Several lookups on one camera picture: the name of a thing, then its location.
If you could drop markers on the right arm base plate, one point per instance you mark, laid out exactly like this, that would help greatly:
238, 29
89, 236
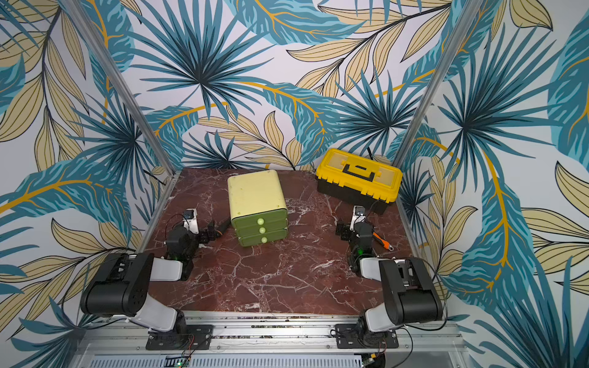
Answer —
353, 336

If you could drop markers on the aluminium corner post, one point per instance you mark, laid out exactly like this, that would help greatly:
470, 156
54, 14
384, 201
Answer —
91, 35
455, 39

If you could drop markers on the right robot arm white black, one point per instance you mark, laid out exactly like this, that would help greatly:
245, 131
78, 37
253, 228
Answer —
409, 295

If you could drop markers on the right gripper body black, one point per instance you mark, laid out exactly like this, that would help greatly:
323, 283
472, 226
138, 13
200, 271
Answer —
347, 230

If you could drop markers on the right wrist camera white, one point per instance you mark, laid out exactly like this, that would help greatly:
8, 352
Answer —
359, 216

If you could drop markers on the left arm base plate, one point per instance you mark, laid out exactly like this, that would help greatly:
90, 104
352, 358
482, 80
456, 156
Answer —
179, 338

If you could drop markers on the left aluminium corner post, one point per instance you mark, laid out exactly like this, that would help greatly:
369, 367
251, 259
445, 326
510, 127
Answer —
91, 35

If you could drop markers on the aluminium front rail frame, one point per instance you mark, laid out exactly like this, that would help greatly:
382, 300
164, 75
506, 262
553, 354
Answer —
234, 339

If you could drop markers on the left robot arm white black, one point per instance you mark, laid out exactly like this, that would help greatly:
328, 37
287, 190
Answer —
120, 287

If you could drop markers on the yellow black toolbox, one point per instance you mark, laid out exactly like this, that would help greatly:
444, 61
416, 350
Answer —
358, 181

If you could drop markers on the orange adjustable wrench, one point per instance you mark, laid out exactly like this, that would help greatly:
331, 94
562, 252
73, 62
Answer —
382, 242

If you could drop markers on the right aluminium corner post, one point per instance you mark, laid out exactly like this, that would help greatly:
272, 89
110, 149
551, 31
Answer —
455, 39

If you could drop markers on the pale green drawer cabinet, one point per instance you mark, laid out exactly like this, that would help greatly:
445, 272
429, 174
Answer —
258, 209

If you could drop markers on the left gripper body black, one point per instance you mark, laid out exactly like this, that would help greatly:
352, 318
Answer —
208, 232

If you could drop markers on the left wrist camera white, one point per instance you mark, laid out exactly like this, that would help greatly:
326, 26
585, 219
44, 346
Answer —
190, 222

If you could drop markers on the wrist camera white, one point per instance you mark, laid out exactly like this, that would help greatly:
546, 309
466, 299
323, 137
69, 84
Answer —
190, 222
359, 216

